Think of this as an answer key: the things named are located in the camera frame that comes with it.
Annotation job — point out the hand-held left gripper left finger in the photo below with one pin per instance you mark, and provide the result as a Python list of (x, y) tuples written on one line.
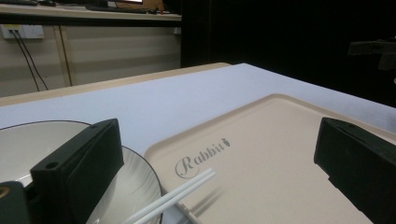
[(77, 168)]

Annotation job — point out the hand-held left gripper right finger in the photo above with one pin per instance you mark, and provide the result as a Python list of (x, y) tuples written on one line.
[(358, 168)]

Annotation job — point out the white plate with dark rim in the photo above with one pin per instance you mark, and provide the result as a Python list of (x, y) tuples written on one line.
[(18, 146)]

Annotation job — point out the beige plastic tray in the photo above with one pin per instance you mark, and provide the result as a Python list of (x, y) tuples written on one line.
[(264, 174)]

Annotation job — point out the beige desk leg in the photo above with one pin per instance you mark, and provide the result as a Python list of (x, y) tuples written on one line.
[(63, 62)]

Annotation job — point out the dark metal stand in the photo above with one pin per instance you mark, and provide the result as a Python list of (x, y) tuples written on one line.
[(373, 49)]

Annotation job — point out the beige background desk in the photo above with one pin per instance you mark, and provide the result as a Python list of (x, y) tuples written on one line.
[(77, 14)]

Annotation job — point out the brown cardboard box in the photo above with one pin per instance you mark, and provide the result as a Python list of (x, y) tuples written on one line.
[(152, 4)]

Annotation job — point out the white wall outlet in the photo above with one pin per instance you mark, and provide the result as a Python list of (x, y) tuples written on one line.
[(28, 31)]

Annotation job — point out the small white wall socket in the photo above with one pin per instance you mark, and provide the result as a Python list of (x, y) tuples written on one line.
[(177, 30)]

